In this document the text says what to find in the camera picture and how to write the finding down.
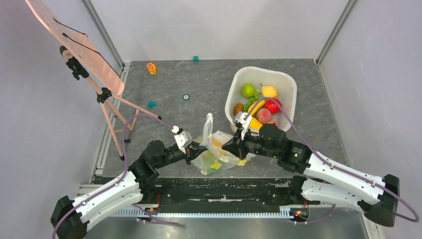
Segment orange peach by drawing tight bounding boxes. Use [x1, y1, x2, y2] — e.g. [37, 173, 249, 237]
[267, 120, 280, 128]

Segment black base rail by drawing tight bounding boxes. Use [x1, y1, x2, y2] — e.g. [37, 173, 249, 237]
[92, 175, 320, 214]

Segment pink tripod stand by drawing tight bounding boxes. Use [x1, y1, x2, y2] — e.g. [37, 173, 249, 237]
[60, 46, 162, 161]

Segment pink perforated board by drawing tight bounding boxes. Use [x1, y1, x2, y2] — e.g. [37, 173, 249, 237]
[26, 0, 124, 96]

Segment red apple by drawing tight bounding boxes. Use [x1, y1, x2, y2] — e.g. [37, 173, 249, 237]
[265, 98, 282, 115]

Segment black cord on board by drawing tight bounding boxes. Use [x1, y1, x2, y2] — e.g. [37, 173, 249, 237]
[52, 17, 120, 79]

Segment clear plastic bag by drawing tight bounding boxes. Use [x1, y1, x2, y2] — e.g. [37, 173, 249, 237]
[192, 113, 256, 175]

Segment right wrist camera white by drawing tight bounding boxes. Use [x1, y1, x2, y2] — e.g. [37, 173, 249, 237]
[233, 112, 253, 140]

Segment orange yellow mango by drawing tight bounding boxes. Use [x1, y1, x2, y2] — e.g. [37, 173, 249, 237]
[210, 138, 227, 156]

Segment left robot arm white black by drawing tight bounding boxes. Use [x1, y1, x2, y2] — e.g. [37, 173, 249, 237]
[50, 140, 207, 239]

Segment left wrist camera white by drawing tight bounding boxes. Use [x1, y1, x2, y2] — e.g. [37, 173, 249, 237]
[171, 125, 193, 154]

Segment orange yellow toy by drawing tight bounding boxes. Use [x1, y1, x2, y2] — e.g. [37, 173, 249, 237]
[146, 62, 157, 75]

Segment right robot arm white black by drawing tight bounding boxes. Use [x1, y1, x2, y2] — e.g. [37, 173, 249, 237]
[222, 124, 400, 227]

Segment brown kiwi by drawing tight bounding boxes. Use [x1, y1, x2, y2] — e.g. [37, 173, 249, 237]
[233, 103, 244, 116]

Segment pink peach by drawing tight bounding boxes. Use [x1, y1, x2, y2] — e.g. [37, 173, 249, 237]
[256, 108, 272, 124]

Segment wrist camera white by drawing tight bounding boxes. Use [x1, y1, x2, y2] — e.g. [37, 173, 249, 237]
[233, 112, 253, 140]
[171, 125, 193, 154]

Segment green pear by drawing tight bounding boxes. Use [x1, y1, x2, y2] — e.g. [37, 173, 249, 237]
[241, 83, 257, 98]

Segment yellow lemon pear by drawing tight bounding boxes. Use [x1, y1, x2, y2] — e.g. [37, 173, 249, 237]
[261, 85, 278, 98]

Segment yellow banana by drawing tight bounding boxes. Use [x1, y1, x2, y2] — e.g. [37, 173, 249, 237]
[247, 100, 266, 116]

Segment white plastic basket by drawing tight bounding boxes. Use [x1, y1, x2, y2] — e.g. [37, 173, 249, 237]
[224, 66, 297, 132]

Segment green grapes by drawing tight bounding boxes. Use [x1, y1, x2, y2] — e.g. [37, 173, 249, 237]
[243, 94, 260, 112]

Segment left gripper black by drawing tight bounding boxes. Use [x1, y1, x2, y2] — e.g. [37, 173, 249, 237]
[154, 140, 209, 168]

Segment teal toy piece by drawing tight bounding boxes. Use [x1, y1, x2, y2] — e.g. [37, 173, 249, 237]
[147, 101, 157, 109]

